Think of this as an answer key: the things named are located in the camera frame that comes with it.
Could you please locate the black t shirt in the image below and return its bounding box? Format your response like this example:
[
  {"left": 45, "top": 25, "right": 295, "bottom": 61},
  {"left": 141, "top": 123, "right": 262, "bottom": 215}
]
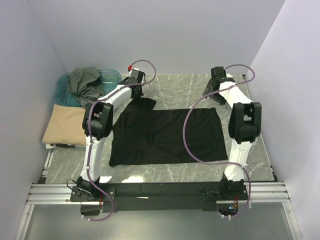
[{"left": 109, "top": 98, "right": 228, "bottom": 167}]

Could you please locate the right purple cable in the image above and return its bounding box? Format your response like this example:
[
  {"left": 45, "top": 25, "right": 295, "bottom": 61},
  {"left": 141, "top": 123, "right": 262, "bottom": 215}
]
[{"left": 182, "top": 64, "right": 256, "bottom": 218}]

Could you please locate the aluminium frame rail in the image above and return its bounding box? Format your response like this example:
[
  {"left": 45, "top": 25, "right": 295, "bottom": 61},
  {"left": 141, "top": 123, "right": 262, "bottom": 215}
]
[{"left": 26, "top": 182, "right": 291, "bottom": 205}]

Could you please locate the grey t shirt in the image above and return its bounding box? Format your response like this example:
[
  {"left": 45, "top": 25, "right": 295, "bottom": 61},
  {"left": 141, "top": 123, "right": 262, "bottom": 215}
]
[{"left": 68, "top": 67, "right": 105, "bottom": 108}]

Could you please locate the folded tan t shirt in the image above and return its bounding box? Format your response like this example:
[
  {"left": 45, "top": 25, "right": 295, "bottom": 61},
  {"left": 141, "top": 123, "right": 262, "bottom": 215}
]
[{"left": 42, "top": 104, "right": 86, "bottom": 147}]

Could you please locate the teal plastic bin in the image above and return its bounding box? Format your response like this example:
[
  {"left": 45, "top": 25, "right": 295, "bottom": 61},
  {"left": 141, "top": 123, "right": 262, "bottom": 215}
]
[{"left": 55, "top": 69, "right": 122, "bottom": 107}]

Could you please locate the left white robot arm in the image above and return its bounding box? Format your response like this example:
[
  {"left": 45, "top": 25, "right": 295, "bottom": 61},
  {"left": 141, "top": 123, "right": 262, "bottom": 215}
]
[{"left": 76, "top": 68, "right": 146, "bottom": 201}]

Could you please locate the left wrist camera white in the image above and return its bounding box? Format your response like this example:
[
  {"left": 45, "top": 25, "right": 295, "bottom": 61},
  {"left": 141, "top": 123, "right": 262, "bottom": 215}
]
[{"left": 127, "top": 65, "right": 140, "bottom": 74}]

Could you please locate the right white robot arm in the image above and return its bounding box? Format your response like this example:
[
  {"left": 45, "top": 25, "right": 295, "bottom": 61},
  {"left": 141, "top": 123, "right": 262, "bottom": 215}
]
[{"left": 203, "top": 66, "right": 262, "bottom": 201}]

